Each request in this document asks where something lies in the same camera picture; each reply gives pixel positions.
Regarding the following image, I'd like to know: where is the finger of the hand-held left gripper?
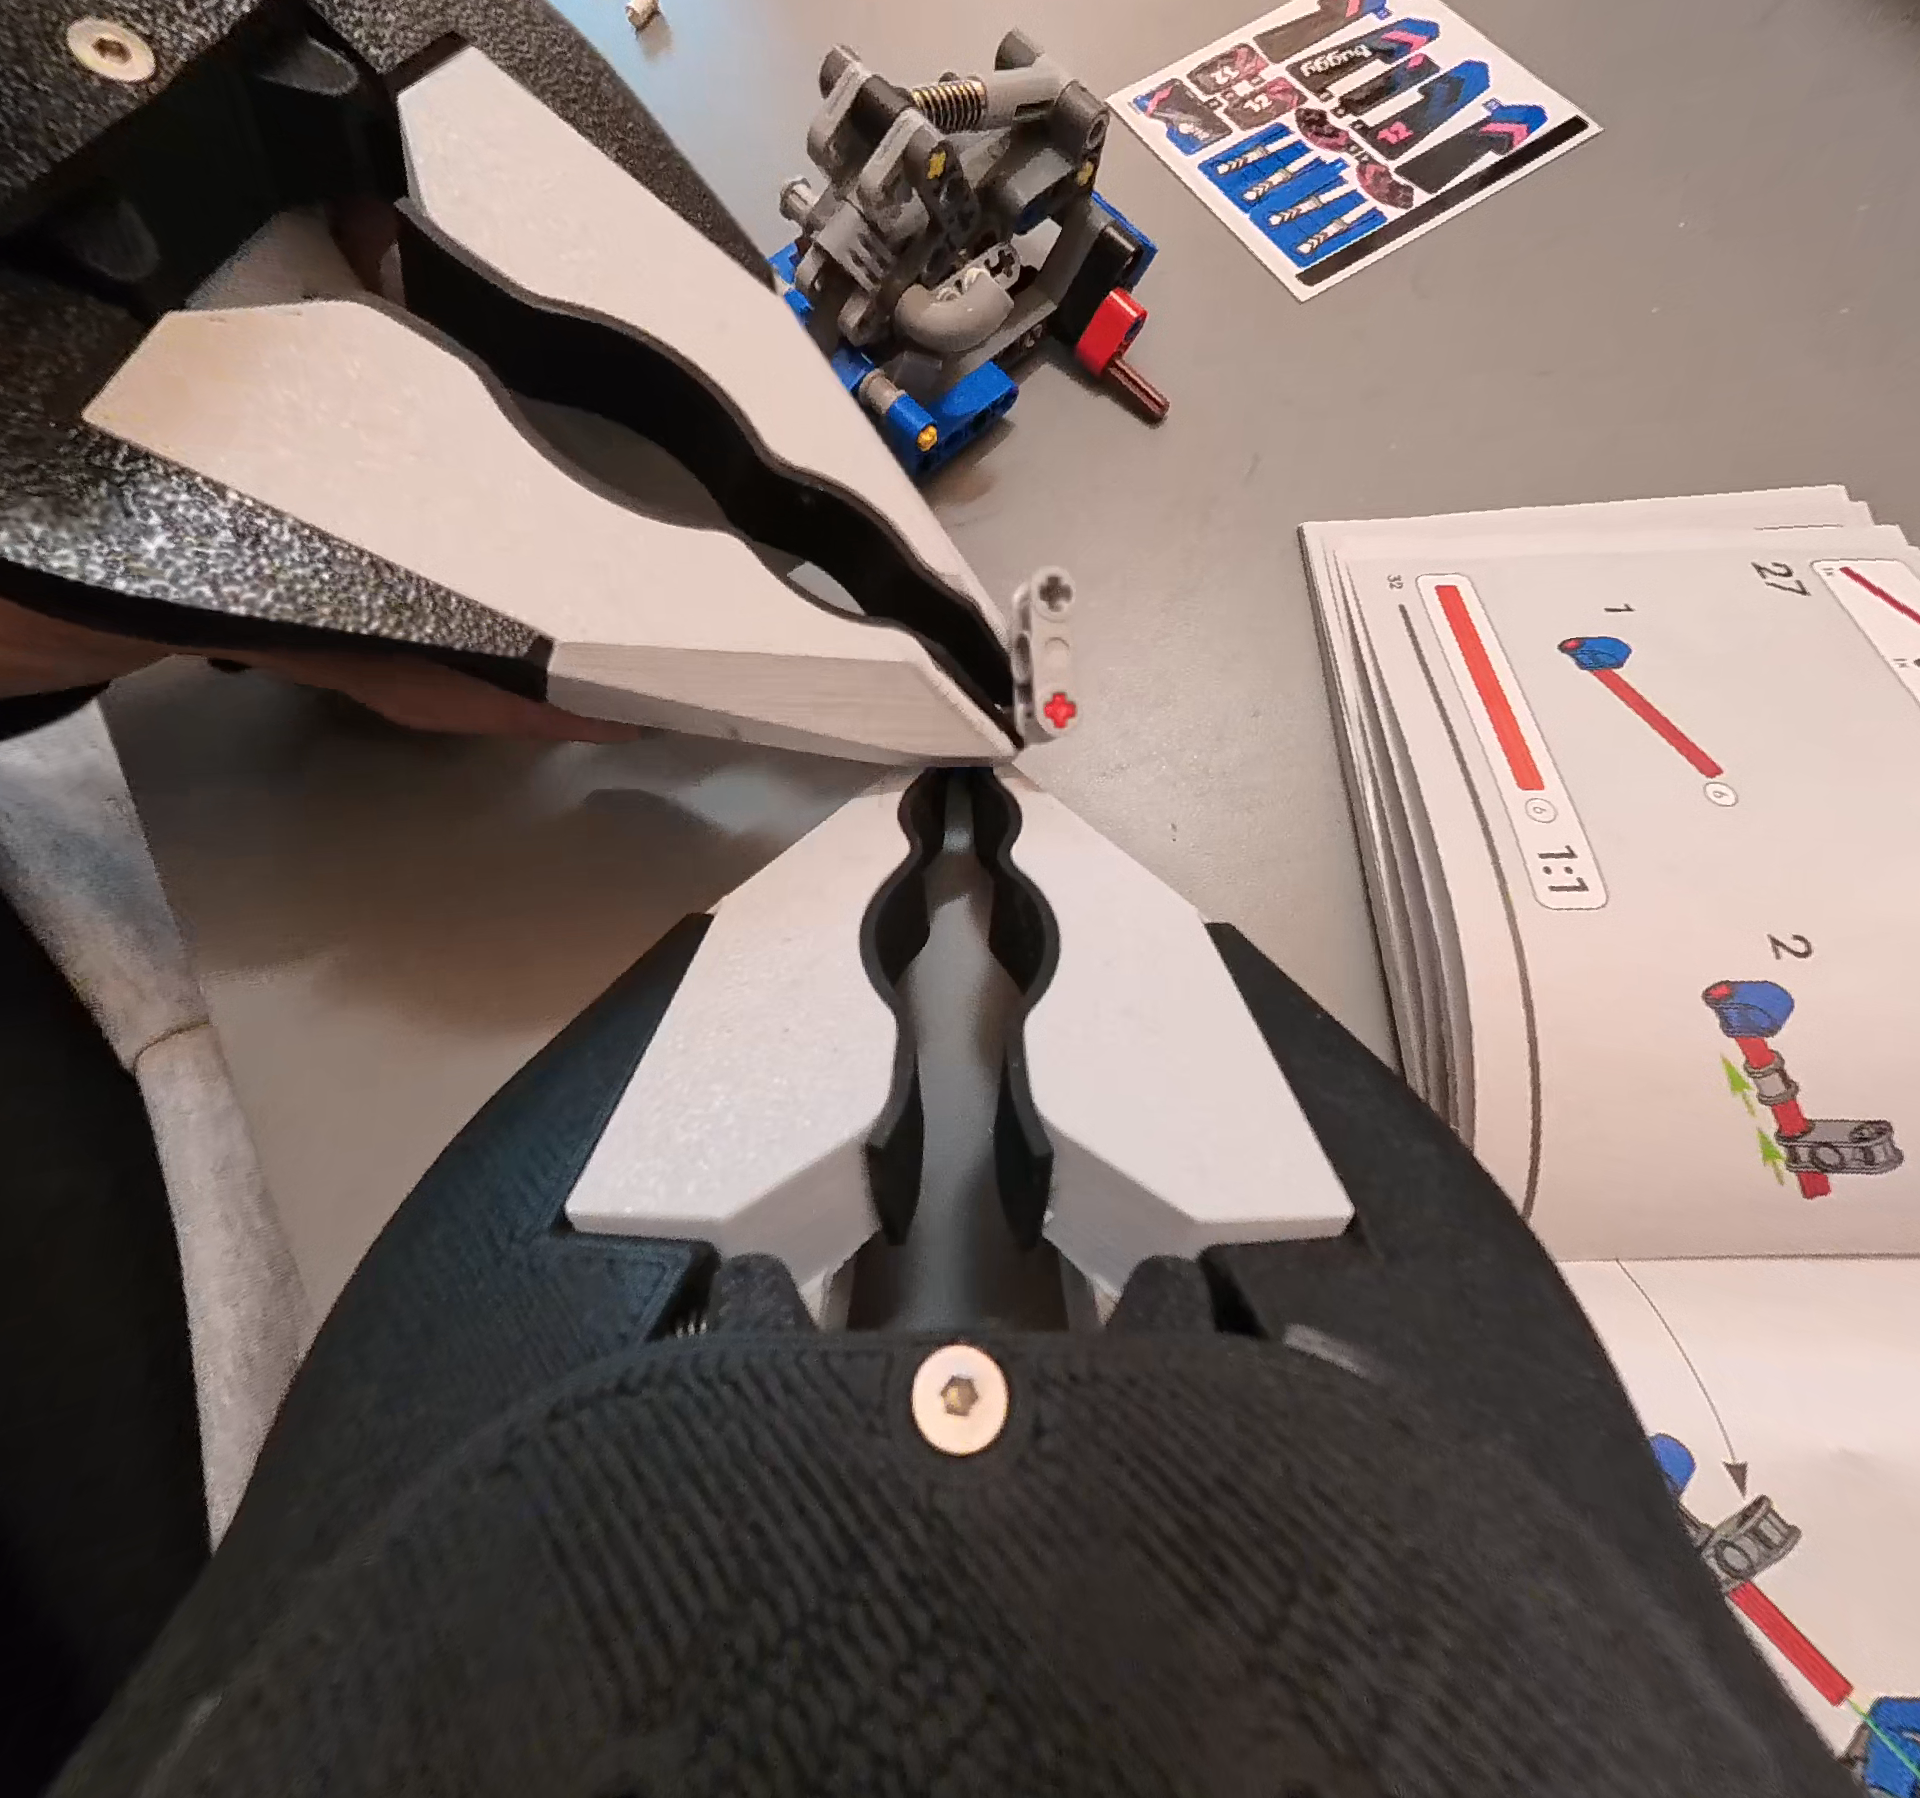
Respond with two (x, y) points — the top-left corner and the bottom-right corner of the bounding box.
(81, 294), (1024, 764)
(392, 44), (1022, 741)

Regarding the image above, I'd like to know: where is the lego instruction booklet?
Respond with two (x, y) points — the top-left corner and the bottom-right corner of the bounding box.
(1297, 482), (1920, 1798)

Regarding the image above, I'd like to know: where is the person's left hand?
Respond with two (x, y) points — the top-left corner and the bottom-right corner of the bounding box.
(0, 590), (651, 753)

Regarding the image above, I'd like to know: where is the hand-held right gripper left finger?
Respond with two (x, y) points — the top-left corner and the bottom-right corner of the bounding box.
(567, 766), (962, 1327)

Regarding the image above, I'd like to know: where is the lego sticker sheet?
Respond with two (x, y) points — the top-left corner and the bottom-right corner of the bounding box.
(1108, 0), (1602, 304)

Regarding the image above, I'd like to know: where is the person's black clothing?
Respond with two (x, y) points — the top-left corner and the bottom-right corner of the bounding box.
(0, 898), (213, 1798)

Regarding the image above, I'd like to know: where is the small red axle lego assembly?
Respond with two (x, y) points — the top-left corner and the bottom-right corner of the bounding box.
(1008, 567), (1085, 745)

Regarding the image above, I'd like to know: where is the grey and blue lego model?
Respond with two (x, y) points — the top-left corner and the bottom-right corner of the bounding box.
(770, 27), (1173, 479)

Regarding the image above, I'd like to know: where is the white fleece garment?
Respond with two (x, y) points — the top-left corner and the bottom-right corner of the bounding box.
(0, 700), (319, 1545)

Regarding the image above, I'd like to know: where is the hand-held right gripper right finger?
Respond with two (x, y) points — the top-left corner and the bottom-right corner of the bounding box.
(967, 766), (1358, 1321)

